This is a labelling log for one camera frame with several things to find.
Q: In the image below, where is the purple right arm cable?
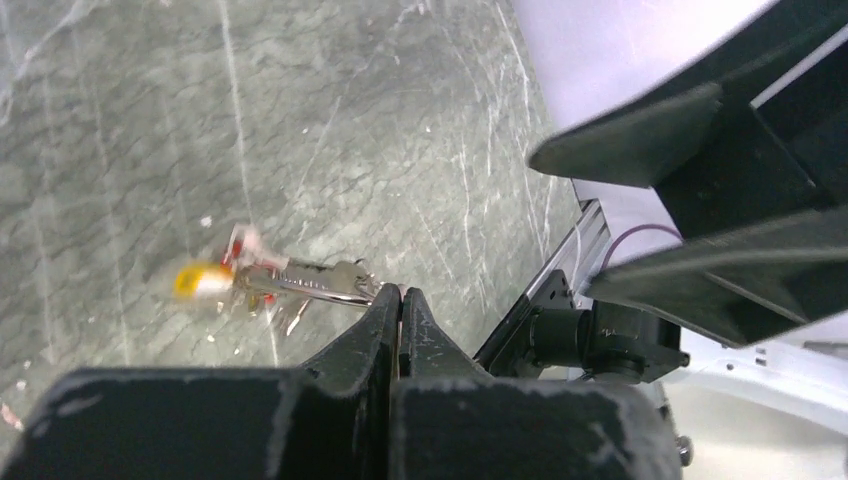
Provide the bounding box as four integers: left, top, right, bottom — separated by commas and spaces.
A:
601, 223, 684, 272

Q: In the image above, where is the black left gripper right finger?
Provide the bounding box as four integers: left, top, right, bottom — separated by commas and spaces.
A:
389, 286, 684, 480

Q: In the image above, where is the aluminium frame rail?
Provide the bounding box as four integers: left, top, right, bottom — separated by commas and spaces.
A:
525, 199, 612, 308

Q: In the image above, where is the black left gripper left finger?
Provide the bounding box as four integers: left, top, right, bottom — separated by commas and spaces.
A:
1, 284, 402, 479

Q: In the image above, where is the key with red tag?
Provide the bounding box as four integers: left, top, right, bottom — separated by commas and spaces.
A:
221, 223, 285, 269

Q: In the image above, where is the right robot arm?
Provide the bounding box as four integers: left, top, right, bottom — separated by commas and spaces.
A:
476, 1, 847, 433

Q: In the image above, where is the key with yellow tag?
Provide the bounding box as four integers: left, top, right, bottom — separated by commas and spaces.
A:
172, 262, 235, 300

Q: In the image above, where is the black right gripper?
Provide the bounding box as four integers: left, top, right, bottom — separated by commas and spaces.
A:
528, 1, 847, 348

